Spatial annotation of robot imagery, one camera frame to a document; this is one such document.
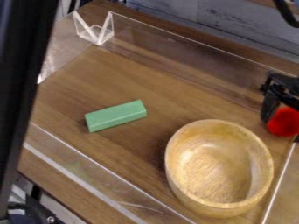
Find black cable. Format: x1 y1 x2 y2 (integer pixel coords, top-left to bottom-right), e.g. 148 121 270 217
273 0 299 29

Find green rectangular block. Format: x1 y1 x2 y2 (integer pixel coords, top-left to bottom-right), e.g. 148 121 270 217
84 100 147 133

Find red fuzzy ball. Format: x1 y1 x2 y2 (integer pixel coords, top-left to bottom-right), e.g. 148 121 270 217
266 107 299 137

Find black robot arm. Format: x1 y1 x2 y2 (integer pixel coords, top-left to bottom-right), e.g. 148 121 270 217
0 0 299 224

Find black metal bracket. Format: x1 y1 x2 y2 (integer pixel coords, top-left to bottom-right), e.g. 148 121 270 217
8 192 66 224

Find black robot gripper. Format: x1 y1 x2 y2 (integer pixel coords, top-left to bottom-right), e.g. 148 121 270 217
261 71 299 123

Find clear acrylic tray walls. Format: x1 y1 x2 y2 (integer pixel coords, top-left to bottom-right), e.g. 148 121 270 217
20 11 299 224

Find wooden bowl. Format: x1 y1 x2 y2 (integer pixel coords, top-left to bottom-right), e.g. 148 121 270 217
164 119 275 218

